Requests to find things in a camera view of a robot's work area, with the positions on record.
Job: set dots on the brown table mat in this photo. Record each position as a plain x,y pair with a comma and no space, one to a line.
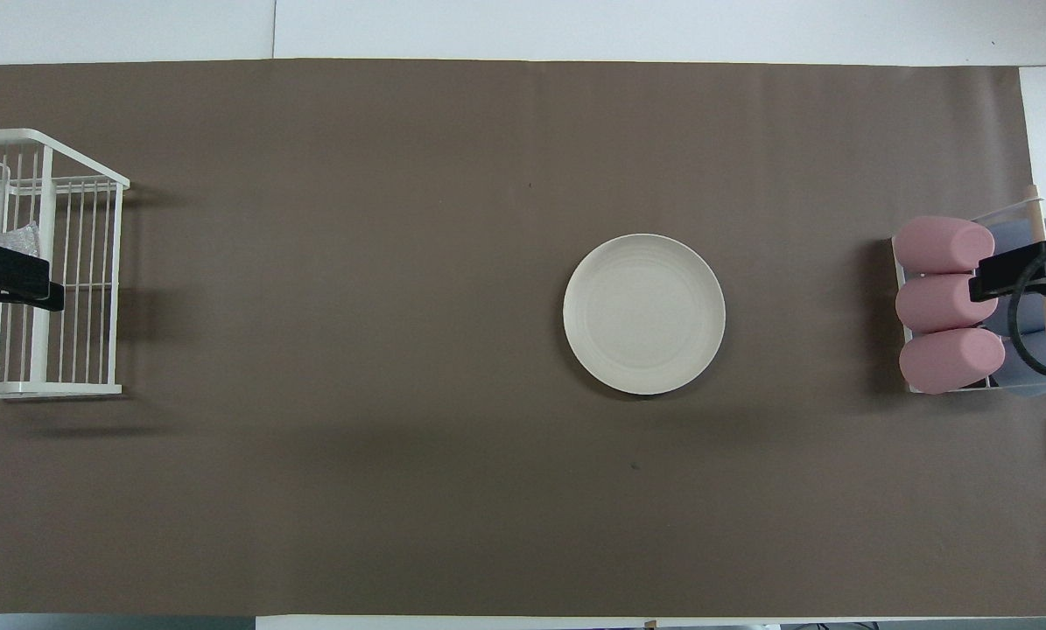
400,350

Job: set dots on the cream round plate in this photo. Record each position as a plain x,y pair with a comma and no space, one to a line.
643,315

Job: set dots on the cup rack with wooden bar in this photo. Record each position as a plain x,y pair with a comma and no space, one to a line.
1037,210

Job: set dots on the silver mesh sponge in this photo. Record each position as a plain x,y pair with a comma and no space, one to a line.
17,238

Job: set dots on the pink plastic cup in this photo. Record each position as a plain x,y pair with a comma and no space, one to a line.
938,245
947,360
934,304

